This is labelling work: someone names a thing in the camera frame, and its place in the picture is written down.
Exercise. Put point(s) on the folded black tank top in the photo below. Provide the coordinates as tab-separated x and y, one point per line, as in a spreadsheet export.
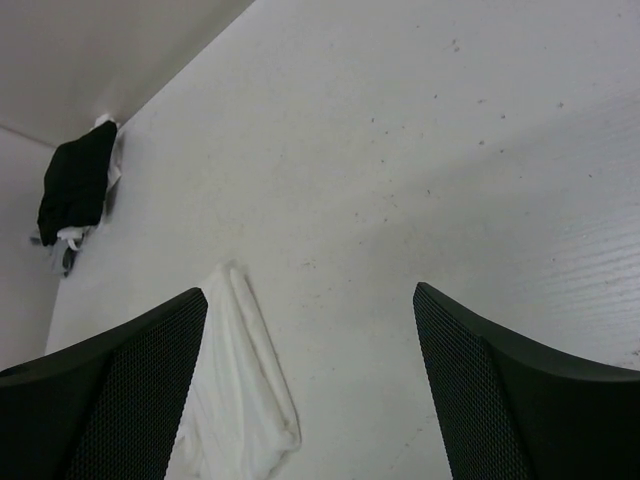
51	208

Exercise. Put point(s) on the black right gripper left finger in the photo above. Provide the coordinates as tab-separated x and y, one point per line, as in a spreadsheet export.
108	407

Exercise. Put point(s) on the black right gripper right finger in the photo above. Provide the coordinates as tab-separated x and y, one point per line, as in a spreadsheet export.
509	407

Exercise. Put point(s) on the grey tank top under stack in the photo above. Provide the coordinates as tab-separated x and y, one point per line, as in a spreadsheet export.
63	252

